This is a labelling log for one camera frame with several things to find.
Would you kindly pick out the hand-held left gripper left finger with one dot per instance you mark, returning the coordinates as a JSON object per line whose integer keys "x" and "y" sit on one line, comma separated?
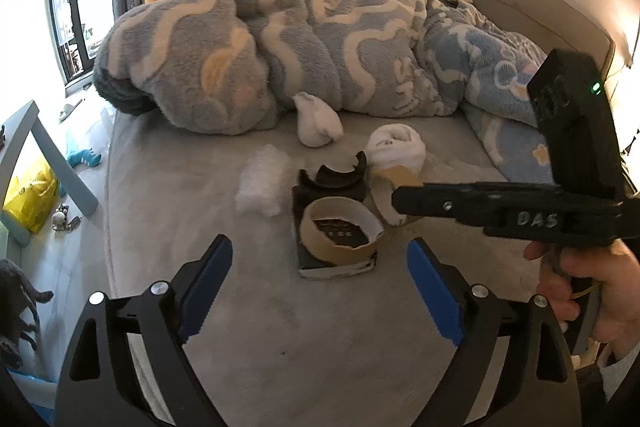
{"x": 210, "y": 287}

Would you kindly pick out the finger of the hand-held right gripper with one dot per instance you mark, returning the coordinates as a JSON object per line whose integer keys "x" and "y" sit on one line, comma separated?
{"x": 430, "y": 203}

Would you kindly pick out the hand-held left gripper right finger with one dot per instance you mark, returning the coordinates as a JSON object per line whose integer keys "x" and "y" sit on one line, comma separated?
{"x": 430, "y": 287}

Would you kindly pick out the black tissue packet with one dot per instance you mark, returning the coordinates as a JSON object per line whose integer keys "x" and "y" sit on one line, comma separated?
{"x": 345, "y": 234}

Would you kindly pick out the person's right forearm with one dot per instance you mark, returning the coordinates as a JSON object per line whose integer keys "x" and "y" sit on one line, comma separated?
{"x": 615, "y": 387}

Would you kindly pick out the person's right hand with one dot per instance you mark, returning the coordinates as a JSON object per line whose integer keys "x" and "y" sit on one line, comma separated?
{"x": 620, "y": 287}

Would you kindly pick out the grey bed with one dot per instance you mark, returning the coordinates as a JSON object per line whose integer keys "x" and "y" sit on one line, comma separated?
{"x": 310, "y": 357}

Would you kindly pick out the balled white sock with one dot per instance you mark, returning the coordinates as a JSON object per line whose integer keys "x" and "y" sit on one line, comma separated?
{"x": 317, "y": 122}

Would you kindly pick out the grey padded headboard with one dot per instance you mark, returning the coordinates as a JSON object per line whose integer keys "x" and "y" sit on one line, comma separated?
{"x": 525, "y": 2}

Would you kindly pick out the blue toy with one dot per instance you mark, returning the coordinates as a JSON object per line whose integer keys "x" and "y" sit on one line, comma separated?
{"x": 85, "y": 157}

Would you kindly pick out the yellow plastic bag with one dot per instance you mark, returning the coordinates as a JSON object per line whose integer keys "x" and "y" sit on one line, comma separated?
{"x": 30, "y": 199}

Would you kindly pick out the pale blue table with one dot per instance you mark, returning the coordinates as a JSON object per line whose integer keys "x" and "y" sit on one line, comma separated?
{"x": 55, "y": 152}

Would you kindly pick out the grey blue patterned fleece blanket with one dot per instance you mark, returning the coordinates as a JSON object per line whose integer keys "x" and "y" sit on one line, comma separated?
{"x": 300, "y": 37}

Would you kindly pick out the window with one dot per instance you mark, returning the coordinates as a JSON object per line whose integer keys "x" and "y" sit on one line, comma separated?
{"x": 65, "y": 7}

